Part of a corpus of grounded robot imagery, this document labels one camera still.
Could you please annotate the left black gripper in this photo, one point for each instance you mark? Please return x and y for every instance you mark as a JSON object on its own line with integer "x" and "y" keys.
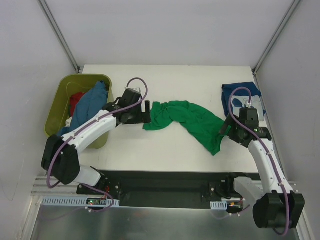
{"x": 146, "y": 111}

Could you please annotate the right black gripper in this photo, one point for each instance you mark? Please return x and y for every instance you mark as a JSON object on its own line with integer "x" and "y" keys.
{"x": 230, "y": 128}

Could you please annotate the green t shirt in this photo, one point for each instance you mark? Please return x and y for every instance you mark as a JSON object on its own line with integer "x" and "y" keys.
{"x": 199, "y": 122}

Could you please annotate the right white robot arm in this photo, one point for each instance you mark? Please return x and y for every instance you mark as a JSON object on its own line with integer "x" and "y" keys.
{"x": 275, "y": 205}

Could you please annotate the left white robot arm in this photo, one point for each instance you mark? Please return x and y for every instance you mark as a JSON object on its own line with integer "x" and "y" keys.
{"x": 61, "y": 154}

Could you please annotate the folded navy printed t shirt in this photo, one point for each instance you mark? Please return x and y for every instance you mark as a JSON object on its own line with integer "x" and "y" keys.
{"x": 240, "y": 99}

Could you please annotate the teal blue t shirt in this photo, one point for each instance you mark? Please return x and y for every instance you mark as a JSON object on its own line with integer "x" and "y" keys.
{"x": 87, "y": 107}

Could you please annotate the red t shirt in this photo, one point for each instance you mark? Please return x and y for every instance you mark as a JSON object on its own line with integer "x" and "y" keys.
{"x": 73, "y": 101}

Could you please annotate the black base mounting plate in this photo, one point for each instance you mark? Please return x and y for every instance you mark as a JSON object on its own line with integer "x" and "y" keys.
{"x": 174, "y": 190}

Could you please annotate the white garment in bin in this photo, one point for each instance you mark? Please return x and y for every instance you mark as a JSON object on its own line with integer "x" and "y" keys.
{"x": 68, "y": 122}

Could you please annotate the olive green plastic bin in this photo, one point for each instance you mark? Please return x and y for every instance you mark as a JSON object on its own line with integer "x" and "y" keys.
{"x": 67, "y": 87}

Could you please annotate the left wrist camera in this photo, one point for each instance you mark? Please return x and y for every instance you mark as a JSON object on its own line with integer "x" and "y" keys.
{"x": 135, "y": 89}

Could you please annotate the right slotted cable duct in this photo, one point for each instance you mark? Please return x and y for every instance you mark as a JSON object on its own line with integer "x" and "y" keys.
{"x": 219, "y": 205}

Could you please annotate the slotted cable duct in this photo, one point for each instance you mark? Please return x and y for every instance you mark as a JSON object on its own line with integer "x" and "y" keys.
{"x": 219, "y": 205}
{"x": 65, "y": 201}

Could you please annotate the aluminium extrusion rail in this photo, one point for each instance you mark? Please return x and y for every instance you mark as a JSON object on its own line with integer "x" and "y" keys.
{"x": 50, "y": 186}

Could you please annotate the left slotted cable duct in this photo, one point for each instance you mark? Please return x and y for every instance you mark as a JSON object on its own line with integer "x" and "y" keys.
{"x": 65, "y": 201}

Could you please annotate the right frame post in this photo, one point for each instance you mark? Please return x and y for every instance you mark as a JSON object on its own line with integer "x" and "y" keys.
{"x": 276, "y": 35}

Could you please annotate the frame post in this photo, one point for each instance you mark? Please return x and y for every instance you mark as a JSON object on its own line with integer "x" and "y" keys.
{"x": 276, "y": 35}
{"x": 59, "y": 34}

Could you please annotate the left frame post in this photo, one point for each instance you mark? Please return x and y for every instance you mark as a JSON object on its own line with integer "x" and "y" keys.
{"x": 59, "y": 34}

